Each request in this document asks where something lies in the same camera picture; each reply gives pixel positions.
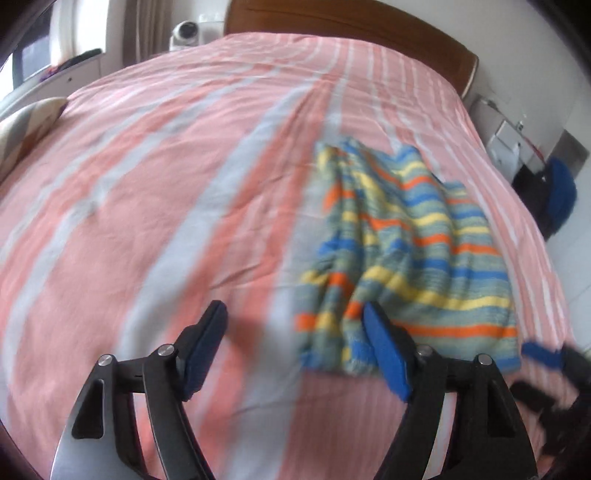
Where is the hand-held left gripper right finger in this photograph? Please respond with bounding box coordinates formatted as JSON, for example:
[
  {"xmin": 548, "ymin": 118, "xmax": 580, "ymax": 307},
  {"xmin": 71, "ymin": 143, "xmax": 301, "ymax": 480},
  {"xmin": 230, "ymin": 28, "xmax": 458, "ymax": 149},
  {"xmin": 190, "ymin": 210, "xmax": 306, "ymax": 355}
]
[{"xmin": 362, "ymin": 302, "xmax": 539, "ymax": 480}]

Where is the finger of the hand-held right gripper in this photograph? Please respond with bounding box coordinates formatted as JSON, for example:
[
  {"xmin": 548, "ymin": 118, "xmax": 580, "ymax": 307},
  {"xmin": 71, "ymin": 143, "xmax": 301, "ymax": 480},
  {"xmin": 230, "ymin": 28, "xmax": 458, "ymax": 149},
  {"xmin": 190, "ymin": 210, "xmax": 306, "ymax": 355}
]
[
  {"xmin": 522, "ymin": 340, "xmax": 591, "ymax": 376},
  {"xmin": 510, "ymin": 381, "xmax": 560, "ymax": 412}
]

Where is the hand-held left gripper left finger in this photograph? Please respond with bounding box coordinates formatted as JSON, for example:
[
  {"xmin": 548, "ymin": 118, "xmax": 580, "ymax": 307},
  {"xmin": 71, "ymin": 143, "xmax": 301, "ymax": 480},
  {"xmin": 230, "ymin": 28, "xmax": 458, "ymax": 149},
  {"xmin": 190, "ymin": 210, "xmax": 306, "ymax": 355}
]
[{"xmin": 51, "ymin": 300, "xmax": 228, "ymax": 480}]

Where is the multicolour striped knit sweater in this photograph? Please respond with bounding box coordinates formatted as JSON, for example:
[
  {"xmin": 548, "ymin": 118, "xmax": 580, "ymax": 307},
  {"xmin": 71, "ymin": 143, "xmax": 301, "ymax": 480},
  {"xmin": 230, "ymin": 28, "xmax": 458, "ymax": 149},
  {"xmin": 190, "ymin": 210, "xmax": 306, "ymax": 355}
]
[{"xmin": 295, "ymin": 136, "xmax": 522, "ymax": 377}]

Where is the pink white striped bed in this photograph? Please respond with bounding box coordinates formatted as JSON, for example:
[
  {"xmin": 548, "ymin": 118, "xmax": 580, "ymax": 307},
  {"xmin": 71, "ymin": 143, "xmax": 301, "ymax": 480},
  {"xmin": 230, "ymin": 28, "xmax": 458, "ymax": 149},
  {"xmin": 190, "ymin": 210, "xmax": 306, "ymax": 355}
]
[{"xmin": 0, "ymin": 32, "xmax": 578, "ymax": 480}]

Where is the black bag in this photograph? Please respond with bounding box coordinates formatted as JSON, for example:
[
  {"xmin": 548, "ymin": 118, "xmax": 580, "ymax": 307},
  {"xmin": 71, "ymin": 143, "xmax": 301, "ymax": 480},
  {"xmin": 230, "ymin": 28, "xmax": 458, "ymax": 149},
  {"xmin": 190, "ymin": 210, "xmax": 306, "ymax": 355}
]
[{"xmin": 510, "ymin": 164, "xmax": 561, "ymax": 239}]

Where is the white bedside cabinet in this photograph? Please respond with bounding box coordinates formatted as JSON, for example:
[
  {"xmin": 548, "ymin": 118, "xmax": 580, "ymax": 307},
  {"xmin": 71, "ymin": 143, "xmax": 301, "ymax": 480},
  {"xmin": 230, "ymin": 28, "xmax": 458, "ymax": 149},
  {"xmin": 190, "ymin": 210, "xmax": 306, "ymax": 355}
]
[{"xmin": 473, "ymin": 95, "xmax": 533, "ymax": 182}]

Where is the striped pillow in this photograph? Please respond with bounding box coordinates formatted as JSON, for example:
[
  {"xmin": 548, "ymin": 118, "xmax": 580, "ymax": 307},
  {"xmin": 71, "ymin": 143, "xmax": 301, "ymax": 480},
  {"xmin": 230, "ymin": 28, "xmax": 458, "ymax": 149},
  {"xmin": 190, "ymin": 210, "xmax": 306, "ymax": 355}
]
[{"xmin": 0, "ymin": 97, "xmax": 68, "ymax": 182}]

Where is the white windowsill desk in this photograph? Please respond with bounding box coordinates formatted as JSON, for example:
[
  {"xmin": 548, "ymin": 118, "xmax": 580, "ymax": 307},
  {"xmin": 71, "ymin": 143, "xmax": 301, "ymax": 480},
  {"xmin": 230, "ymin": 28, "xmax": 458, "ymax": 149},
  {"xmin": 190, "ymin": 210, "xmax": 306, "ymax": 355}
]
[{"xmin": 41, "ymin": 48, "xmax": 106, "ymax": 100}]

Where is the beige curtain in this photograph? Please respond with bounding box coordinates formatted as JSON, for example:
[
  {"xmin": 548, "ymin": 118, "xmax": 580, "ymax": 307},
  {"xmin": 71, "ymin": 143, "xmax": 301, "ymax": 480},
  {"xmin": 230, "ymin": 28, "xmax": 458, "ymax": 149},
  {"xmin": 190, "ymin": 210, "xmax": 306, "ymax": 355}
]
[{"xmin": 121, "ymin": 0, "xmax": 162, "ymax": 62}]

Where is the window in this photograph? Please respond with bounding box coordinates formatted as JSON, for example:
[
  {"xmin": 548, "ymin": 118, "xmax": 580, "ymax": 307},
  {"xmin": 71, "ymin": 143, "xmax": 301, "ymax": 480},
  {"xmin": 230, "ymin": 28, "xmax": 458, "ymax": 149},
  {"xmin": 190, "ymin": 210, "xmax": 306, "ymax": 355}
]
[{"xmin": 9, "ymin": 34, "xmax": 52, "ymax": 90}]

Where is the brown wooden headboard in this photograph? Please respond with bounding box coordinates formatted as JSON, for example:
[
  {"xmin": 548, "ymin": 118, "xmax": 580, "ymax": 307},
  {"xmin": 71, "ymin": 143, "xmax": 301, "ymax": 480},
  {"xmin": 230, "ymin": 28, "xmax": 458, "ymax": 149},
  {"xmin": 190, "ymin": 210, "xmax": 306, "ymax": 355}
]
[{"xmin": 224, "ymin": 0, "xmax": 481, "ymax": 100}]

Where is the white round camera device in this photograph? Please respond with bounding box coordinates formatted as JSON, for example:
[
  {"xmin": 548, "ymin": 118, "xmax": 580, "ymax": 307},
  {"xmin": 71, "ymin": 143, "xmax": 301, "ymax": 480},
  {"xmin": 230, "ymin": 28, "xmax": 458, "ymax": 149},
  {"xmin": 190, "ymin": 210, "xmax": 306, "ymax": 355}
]
[{"xmin": 168, "ymin": 21, "xmax": 202, "ymax": 51}]

